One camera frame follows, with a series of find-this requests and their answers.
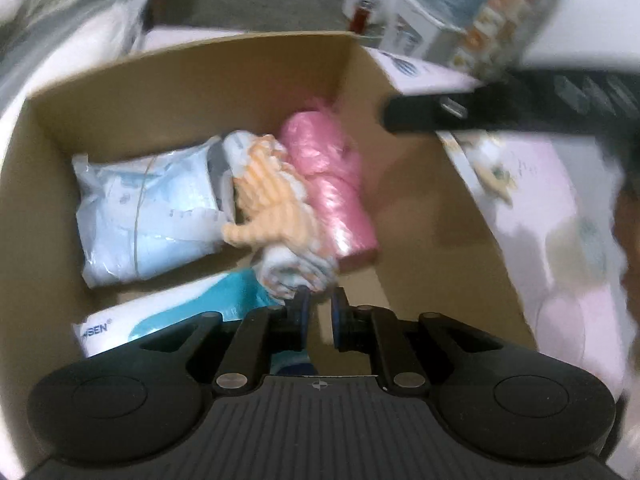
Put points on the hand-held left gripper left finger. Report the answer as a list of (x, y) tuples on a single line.
[(302, 310)]

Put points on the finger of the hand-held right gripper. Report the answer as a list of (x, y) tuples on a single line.
[(430, 110)]

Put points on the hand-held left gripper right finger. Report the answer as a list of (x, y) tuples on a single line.
[(340, 315)]

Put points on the orange striped knit glove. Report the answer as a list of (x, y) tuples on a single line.
[(272, 195)]

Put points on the pink plastic bag roll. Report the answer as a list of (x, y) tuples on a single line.
[(325, 175)]

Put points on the white teal tissue pack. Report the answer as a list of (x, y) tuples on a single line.
[(165, 320)]

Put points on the light blue face mask pack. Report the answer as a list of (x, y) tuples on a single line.
[(150, 210)]

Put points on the brown cardboard box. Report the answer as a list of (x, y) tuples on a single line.
[(125, 110)]

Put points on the person's right forearm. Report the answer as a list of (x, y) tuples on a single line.
[(627, 240)]

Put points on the white water dispenser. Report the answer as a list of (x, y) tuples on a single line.
[(415, 27)]

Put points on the patterned orange white box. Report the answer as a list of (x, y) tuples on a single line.
[(520, 10)]

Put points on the plastic bag with red can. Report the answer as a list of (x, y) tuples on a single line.
[(360, 10)]

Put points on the clear plastic container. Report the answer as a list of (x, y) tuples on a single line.
[(585, 245)]

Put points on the white blanket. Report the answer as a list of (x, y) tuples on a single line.
[(65, 45)]

